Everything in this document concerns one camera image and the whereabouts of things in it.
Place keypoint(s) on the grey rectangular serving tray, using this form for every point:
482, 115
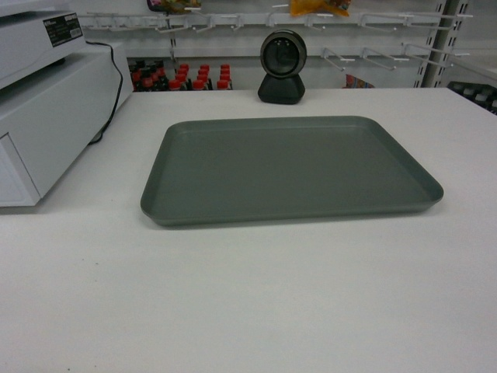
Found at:
215, 172

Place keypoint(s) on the white checkout table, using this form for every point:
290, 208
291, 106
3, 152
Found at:
90, 284

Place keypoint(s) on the black round barcode scanner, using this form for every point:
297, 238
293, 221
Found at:
283, 54

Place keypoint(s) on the colourful snack bag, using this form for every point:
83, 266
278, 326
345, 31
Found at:
352, 82

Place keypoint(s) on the red cap sauce bottles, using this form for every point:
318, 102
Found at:
157, 76

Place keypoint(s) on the yellow snack bag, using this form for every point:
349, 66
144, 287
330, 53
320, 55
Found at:
304, 7

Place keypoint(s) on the white peg hooks rack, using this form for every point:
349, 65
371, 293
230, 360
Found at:
388, 35

